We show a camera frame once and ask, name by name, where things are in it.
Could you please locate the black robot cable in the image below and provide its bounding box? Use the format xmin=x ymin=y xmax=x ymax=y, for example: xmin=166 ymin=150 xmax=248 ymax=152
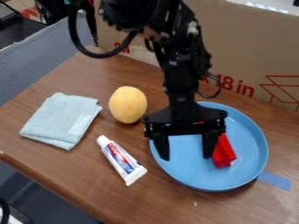
xmin=66 ymin=0 xmax=141 ymax=60

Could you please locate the brown cardboard box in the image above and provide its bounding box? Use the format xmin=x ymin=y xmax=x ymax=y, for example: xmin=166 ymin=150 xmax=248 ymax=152
xmin=93 ymin=0 xmax=299 ymax=113

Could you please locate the grey fabric partition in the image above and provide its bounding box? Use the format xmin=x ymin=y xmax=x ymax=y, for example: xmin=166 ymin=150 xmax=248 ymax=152
xmin=0 ymin=11 xmax=96 ymax=107

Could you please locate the black device in background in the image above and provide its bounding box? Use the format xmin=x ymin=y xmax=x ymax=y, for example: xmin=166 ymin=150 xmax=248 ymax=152
xmin=33 ymin=0 xmax=98 ymax=45

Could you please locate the light blue folded cloth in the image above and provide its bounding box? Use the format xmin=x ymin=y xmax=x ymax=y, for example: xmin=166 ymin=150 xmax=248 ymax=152
xmin=20 ymin=93 xmax=102 ymax=151

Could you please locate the red star-shaped bar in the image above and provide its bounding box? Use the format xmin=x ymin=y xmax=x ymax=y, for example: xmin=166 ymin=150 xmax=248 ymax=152
xmin=212 ymin=133 xmax=237 ymax=169

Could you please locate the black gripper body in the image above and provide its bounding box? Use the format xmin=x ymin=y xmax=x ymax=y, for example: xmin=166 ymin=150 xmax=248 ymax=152
xmin=141 ymin=93 xmax=229 ymax=140

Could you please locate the white toothpaste tube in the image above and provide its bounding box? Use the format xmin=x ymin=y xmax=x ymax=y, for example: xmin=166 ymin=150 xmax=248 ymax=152
xmin=97 ymin=135 xmax=146 ymax=186

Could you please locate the blue plate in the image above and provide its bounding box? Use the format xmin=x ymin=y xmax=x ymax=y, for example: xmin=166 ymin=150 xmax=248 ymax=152
xmin=149 ymin=101 xmax=268 ymax=192

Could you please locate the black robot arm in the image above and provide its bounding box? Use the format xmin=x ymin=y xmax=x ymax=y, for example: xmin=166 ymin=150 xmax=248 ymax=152
xmin=98 ymin=0 xmax=228 ymax=160

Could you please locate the blue tape strip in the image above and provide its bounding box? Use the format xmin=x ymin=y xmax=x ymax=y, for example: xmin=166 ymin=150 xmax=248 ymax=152
xmin=257 ymin=171 xmax=292 ymax=191

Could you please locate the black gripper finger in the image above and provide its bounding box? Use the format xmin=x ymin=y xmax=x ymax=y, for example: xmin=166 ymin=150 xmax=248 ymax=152
xmin=201 ymin=132 xmax=220 ymax=158
xmin=153 ymin=134 xmax=169 ymax=161

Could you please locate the yellow round fruit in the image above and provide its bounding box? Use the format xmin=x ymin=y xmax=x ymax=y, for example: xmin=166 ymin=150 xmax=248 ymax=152
xmin=108 ymin=86 xmax=146 ymax=123

